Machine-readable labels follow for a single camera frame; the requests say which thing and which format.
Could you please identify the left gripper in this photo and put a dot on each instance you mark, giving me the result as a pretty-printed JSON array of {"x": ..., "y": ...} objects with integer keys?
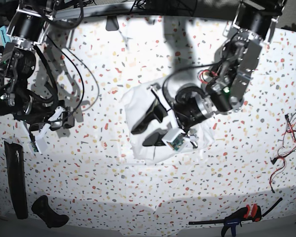
[{"x": 191, "y": 106}]

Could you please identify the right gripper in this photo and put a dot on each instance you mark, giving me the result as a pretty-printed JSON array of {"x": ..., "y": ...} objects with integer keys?
[{"x": 52, "y": 118}]

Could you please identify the white T-shirt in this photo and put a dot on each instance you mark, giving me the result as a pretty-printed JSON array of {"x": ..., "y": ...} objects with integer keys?
[{"x": 136, "y": 101}]

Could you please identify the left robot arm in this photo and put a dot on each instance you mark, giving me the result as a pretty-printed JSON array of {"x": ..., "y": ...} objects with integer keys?
[{"x": 254, "y": 23}]

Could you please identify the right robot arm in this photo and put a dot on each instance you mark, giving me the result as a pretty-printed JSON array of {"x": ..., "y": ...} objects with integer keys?
[{"x": 27, "y": 30}]

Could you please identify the long black pouch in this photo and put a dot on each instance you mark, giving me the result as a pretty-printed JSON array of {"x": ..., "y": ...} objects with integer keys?
[{"x": 16, "y": 178}]

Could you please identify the blue highlighter marker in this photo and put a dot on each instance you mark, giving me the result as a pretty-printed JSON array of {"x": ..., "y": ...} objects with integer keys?
[{"x": 4, "y": 37}]

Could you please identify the black orange bar clamp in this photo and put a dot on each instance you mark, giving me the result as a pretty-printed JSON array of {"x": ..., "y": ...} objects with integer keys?
[{"x": 232, "y": 221}]

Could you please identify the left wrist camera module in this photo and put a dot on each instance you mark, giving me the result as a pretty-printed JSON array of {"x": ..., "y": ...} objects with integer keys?
[{"x": 175, "y": 139}]

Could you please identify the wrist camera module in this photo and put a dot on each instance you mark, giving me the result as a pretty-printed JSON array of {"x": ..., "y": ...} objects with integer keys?
[
  {"x": 175, "y": 139},
  {"x": 38, "y": 146}
]

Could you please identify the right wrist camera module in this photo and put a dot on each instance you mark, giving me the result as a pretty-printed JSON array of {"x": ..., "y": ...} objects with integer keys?
[{"x": 38, "y": 146}]

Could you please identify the grey camera stand base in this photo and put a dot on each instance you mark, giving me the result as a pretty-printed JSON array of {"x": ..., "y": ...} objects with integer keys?
[{"x": 112, "y": 24}]

